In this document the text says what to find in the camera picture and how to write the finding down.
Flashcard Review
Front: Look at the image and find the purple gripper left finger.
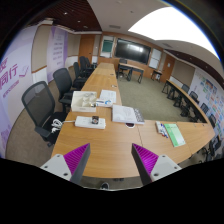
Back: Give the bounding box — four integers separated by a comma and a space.
40, 143, 92, 185

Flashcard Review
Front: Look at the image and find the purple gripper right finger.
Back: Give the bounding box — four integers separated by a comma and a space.
131, 143, 183, 187

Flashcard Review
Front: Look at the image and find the black charger plug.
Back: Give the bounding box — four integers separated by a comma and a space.
92, 116, 99, 125

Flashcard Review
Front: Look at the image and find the white marker box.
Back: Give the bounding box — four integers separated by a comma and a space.
155, 121, 168, 137

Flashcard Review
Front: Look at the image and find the white power strip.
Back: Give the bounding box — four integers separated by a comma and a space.
75, 116, 106, 129

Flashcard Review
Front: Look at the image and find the green notebook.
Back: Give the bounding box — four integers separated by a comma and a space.
165, 123, 185, 147

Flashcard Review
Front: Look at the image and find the white closed booklet box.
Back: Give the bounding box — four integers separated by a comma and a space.
112, 104, 145, 124

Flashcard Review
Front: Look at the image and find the white open box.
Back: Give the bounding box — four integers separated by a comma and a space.
71, 91, 97, 112

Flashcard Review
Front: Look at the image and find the nearest black office chair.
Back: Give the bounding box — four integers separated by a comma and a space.
21, 81, 67, 146

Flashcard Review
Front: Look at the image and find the black office chair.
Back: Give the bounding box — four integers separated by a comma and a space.
52, 67, 84, 114
73, 62, 91, 89
21, 81, 67, 146

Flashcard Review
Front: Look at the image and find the white paper sheet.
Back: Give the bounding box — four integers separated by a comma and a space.
100, 90, 116, 103

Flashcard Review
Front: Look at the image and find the right long wooden table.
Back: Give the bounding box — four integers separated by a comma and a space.
164, 80, 209, 123

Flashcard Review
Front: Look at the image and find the small wooden front desk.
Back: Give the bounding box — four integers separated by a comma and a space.
117, 62, 144, 84

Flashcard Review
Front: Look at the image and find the white coiled cable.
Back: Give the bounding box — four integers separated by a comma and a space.
50, 118, 76, 134

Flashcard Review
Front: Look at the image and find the large black wall screen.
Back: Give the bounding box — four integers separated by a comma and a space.
115, 38, 151, 64

